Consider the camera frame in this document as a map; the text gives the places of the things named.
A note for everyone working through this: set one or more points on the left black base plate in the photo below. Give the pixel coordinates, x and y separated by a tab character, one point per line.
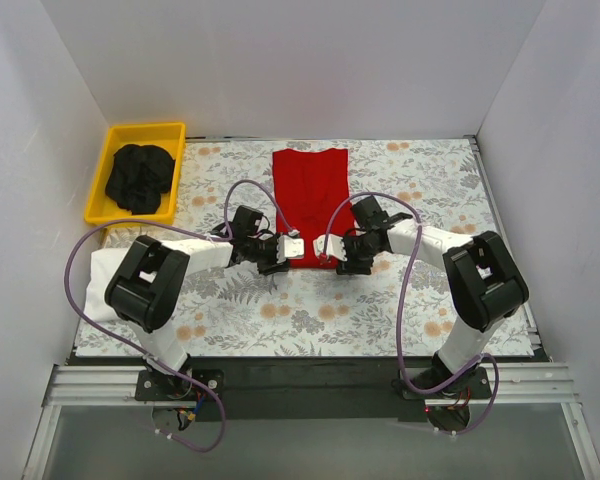
156	386

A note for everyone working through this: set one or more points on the yellow plastic bin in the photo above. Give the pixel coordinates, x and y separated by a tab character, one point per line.
170	136

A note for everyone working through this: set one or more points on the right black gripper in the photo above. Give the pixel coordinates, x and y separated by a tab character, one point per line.
351	250

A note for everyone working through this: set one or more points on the floral patterned table mat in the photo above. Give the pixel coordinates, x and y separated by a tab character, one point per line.
305	312

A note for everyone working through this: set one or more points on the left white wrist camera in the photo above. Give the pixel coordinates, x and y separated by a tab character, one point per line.
289	248

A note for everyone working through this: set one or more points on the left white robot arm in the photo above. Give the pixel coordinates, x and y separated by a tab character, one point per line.
145	288

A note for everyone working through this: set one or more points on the red t shirt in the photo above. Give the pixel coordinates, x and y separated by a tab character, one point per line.
308	186

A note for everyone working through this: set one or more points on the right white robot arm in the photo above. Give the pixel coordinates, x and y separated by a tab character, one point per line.
485	283

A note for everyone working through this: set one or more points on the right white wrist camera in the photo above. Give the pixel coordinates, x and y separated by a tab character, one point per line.
329	247

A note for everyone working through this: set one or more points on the aluminium frame rail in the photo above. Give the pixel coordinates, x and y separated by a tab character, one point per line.
510	382

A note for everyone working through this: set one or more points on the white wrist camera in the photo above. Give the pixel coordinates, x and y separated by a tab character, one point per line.
289	248
329	247

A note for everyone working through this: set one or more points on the white folded t shirt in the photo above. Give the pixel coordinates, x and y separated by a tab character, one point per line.
104	264

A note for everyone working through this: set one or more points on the black crumpled t shirt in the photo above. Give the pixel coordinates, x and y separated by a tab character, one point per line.
140	175

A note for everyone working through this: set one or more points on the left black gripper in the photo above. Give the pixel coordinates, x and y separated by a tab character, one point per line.
271	251

